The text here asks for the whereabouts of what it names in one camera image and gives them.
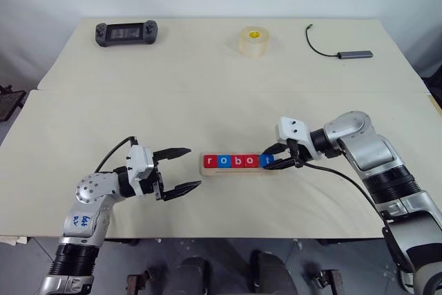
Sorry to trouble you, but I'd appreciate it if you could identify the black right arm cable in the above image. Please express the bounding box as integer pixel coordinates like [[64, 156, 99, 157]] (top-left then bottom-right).
[[286, 138, 390, 222]]

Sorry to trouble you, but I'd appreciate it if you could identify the clear tape roll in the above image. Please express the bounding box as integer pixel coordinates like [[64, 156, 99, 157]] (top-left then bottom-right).
[[237, 26, 271, 58]]

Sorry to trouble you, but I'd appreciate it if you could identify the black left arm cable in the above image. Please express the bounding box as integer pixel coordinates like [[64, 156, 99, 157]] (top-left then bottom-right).
[[93, 135, 139, 173]]

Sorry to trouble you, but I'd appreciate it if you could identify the grey USB hub with cable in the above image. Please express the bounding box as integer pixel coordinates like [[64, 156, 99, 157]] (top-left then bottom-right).
[[305, 24, 374, 61]]

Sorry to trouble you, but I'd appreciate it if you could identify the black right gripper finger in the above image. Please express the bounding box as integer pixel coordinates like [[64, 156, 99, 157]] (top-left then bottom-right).
[[263, 157, 298, 171], [259, 142, 288, 156]]

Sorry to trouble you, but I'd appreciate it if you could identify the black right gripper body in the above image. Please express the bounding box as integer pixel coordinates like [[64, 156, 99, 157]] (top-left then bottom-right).
[[274, 138, 312, 169]]

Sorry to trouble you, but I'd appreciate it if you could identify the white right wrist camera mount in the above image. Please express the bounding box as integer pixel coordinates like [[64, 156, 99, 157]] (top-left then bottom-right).
[[274, 115, 320, 160]]

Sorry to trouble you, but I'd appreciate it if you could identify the dark rounded shape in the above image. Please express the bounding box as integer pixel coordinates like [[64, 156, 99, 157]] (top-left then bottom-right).
[[177, 257, 212, 295]]

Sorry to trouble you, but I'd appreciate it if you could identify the black handheld game controller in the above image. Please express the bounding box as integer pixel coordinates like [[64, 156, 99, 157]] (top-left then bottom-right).
[[95, 20, 160, 48]]

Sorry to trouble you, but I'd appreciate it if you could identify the black stand base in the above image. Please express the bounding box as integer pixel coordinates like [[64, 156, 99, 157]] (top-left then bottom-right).
[[0, 84, 28, 122]]

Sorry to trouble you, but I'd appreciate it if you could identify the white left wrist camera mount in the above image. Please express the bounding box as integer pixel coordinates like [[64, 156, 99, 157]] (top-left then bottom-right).
[[125, 144, 155, 197]]

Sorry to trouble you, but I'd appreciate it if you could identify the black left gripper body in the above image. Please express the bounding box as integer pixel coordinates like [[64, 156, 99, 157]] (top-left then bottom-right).
[[147, 166, 167, 202]]

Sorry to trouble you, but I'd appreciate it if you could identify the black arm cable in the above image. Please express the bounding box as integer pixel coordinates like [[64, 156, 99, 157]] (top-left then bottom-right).
[[93, 135, 139, 173], [286, 138, 390, 222]]

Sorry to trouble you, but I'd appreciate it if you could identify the rusty metal bracket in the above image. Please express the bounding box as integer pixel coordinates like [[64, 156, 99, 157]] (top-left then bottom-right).
[[320, 269, 343, 295], [126, 274, 146, 295]]

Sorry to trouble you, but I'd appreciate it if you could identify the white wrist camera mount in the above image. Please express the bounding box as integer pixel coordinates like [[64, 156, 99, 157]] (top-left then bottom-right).
[[125, 144, 155, 197], [274, 115, 320, 160]]

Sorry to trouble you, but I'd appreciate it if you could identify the wooden letter tray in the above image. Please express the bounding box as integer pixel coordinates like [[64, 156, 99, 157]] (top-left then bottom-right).
[[199, 153, 277, 177]]

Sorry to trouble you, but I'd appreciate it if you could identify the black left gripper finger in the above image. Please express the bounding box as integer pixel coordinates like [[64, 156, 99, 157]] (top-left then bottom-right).
[[152, 146, 193, 163], [160, 180, 203, 202]]

